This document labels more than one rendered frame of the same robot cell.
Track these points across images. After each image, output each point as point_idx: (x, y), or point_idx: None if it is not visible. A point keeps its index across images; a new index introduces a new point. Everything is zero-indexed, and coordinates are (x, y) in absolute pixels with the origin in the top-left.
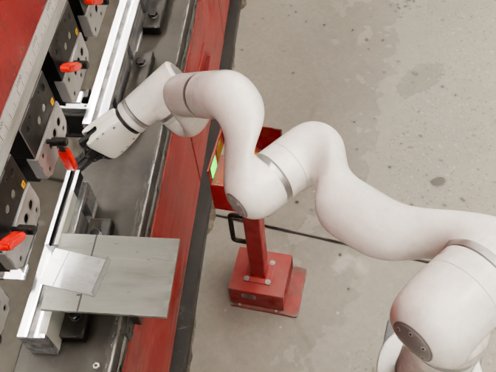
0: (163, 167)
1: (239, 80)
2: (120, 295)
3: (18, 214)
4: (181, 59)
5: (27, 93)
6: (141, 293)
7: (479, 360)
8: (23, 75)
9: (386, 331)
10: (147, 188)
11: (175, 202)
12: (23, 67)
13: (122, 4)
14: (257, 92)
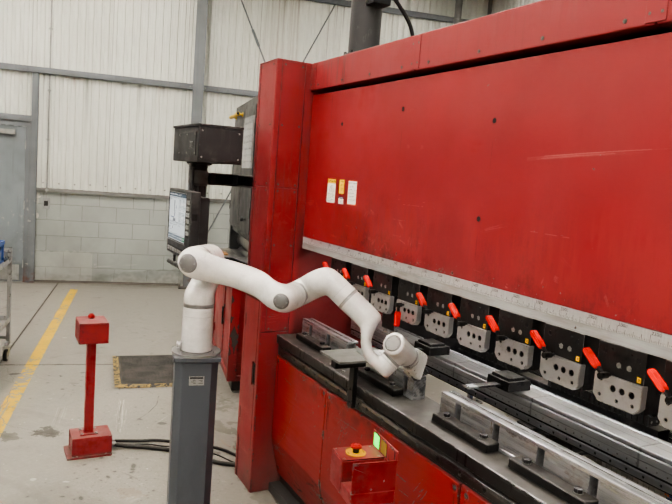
0: (411, 443)
1: (323, 268)
2: (345, 351)
3: (381, 293)
4: (481, 482)
5: (410, 277)
6: (337, 352)
7: (174, 355)
8: (412, 269)
9: (220, 356)
10: (394, 407)
11: (407, 493)
12: (414, 268)
13: (540, 436)
14: (315, 274)
